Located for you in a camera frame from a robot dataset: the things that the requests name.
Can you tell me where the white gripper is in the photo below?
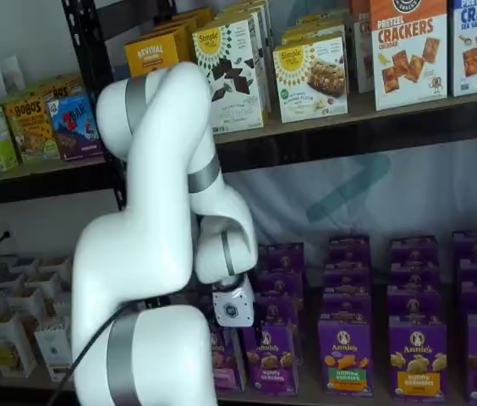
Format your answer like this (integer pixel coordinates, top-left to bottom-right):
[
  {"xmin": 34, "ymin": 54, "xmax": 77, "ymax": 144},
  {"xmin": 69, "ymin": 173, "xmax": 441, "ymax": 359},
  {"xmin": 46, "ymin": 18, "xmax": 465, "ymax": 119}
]
[{"xmin": 211, "ymin": 279, "xmax": 257, "ymax": 329}]

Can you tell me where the purple Annie's box pink patch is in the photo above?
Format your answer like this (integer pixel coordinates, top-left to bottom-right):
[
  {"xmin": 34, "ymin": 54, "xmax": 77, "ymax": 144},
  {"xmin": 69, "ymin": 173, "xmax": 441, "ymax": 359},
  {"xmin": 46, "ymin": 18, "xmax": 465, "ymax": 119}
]
[{"xmin": 209, "ymin": 324, "xmax": 247, "ymax": 395}]

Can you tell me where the purple Annie's box green patch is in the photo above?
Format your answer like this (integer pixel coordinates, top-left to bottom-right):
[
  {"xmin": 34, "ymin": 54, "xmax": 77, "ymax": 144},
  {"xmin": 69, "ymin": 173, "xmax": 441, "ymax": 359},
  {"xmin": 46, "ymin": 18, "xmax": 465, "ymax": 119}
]
[{"xmin": 317, "ymin": 318, "xmax": 376, "ymax": 398}]

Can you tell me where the white open snack box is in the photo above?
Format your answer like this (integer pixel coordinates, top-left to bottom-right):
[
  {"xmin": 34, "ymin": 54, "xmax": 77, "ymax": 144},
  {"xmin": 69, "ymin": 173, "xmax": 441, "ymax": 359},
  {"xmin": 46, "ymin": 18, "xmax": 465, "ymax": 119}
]
[
  {"xmin": 34, "ymin": 270, "xmax": 64, "ymax": 298},
  {"xmin": 34, "ymin": 315, "xmax": 74, "ymax": 382},
  {"xmin": 37, "ymin": 255, "xmax": 73, "ymax": 280},
  {"xmin": 0, "ymin": 310, "xmax": 39, "ymax": 378},
  {"xmin": 5, "ymin": 286, "xmax": 47, "ymax": 323}
]

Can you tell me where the purple Annie's box yellow patch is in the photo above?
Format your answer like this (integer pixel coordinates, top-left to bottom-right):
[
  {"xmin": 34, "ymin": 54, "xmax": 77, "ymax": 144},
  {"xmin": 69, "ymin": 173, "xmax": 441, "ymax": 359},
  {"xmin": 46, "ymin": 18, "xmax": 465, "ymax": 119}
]
[{"xmin": 388, "ymin": 315, "xmax": 449, "ymax": 403}]

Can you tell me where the black metal shelf rack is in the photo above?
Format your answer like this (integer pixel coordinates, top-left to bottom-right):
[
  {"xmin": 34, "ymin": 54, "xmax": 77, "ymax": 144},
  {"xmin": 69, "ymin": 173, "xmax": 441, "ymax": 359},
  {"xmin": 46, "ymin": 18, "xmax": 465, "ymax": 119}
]
[{"xmin": 61, "ymin": 0, "xmax": 477, "ymax": 406}]

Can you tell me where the Simple Mills dark thins box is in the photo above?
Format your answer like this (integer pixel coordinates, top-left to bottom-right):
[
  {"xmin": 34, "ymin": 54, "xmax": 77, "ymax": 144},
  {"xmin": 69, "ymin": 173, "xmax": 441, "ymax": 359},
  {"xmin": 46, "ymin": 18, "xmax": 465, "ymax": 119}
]
[
  {"xmin": 215, "ymin": 8, "xmax": 271, "ymax": 114},
  {"xmin": 226, "ymin": 0, "xmax": 273, "ymax": 26},
  {"xmin": 191, "ymin": 19, "xmax": 266, "ymax": 133}
]

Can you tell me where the Simple Mills bar box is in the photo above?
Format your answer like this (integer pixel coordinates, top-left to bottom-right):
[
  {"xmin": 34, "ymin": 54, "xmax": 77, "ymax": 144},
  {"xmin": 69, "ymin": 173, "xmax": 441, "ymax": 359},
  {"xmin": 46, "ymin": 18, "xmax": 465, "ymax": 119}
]
[
  {"xmin": 281, "ymin": 24, "xmax": 348, "ymax": 46},
  {"xmin": 272, "ymin": 36, "xmax": 349, "ymax": 124},
  {"xmin": 288, "ymin": 14, "xmax": 348, "ymax": 31}
]

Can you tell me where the blue Zbar box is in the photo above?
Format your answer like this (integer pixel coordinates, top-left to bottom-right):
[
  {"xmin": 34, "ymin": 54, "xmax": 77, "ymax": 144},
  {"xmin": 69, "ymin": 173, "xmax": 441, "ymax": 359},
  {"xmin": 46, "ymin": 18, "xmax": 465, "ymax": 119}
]
[{"xmin": 47, "ymin": 93, "xmax": 104, "ymax": 162}]

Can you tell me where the yellow Revival box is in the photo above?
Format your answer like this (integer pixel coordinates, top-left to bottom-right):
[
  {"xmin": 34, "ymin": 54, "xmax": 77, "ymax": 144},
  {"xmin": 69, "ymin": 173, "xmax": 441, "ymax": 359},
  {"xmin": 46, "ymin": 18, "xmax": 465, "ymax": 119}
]
[
  {"xmin": 123, "ymin": 31, "xmax": 180, "ymax": 80},
  {"xmin": 169, "ymin": 5, "xmax": 217, "ymax": 43},
  {"xmin": 150, "ymin": 20, "xmax": 194, "ymax": 64}
]

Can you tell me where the yellow Bobo's box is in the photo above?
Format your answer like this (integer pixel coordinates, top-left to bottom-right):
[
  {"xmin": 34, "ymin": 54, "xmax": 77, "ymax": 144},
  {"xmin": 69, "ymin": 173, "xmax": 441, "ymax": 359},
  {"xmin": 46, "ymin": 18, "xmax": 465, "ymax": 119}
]
[{"xmin": 3, "ymin": 95, "xmax": 62, "ymax": 166}]

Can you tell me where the orange Bobo's box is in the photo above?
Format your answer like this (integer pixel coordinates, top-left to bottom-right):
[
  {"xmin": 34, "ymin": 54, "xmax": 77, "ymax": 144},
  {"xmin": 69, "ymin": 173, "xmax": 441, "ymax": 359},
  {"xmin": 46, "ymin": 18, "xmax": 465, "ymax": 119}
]
[{"xmin": 37, "ymin": 74, "xmax": 85, "ymax": 102}]

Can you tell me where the orange pretzel crackers cheddar box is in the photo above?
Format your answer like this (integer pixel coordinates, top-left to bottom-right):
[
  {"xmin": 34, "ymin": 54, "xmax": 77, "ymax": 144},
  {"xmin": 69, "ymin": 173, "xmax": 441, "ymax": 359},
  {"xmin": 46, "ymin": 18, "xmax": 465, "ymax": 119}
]
[
  {"xmin": 369, "ymin": 0, "xmax": 450, "ymax": 112},
  {"xmin": 351, "ymin": 0, "xmax": 376, "ymax": 95}
]

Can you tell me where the white sheet with teal logo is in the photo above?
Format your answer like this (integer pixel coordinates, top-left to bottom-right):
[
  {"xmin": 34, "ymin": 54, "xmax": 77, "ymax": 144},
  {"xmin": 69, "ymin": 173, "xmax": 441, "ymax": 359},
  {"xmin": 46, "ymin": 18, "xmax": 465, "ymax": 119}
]
[{"xmin": 215, "ymin": 137, "xmax": 477, "ymax": 293}]

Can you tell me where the white small boxes group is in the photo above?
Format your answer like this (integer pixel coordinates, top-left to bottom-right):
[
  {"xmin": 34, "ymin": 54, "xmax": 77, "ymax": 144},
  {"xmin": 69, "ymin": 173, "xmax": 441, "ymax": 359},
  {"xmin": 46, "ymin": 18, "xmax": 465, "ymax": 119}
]
[{"xmin": 0, "ymin": 155, "xmax": 123, "ymax": 395}]

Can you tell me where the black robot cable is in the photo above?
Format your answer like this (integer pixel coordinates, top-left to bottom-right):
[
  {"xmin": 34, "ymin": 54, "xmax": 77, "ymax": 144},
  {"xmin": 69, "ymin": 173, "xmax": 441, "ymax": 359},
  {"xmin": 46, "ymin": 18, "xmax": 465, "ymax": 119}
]
[{"xmin": 47, "ymin": 291, "xmax": 206, "ymax": 406}]

